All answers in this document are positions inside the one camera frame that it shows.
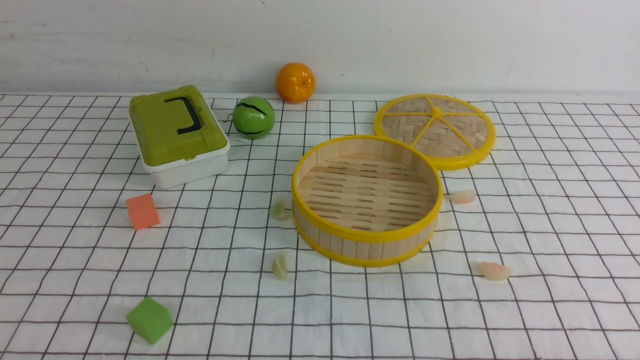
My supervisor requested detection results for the orange toy fruit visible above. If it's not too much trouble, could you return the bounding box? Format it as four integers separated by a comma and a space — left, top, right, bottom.
275, 63, 316, 104

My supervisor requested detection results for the green foam cube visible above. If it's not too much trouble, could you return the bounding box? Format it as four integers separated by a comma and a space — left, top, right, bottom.
126, 296, 174, 346

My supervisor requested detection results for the bamboo steamer lid yellow rim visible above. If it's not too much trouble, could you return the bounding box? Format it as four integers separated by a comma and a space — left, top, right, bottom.
374, 94, 497, 171

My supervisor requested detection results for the green lidded storage box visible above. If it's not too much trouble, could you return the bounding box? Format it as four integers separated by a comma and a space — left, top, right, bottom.
128, 85, 231, 190

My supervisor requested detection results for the orange foam cube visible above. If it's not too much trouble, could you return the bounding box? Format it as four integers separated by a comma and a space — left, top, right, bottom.
126, 193, 161, 231

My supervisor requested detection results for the pink dumpling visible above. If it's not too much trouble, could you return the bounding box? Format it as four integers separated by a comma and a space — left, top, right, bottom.
448, 189, 477, 205
477, 261, 512, 281

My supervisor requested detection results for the white grid tablecloth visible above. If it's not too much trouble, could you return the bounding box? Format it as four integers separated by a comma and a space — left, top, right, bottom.
0, 93, 640, 360

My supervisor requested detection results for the green dumpling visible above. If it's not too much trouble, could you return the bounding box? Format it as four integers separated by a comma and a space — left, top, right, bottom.
272, 253, 288, 280
269, 198, 290, 221

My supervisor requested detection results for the green toy watermelon ball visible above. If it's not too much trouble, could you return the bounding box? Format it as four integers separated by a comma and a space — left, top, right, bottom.
231, 96, 275, 139

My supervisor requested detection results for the bamboo steamer tray yellow rim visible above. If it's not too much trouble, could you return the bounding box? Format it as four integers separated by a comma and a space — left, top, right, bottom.
291, 135, 444, 268

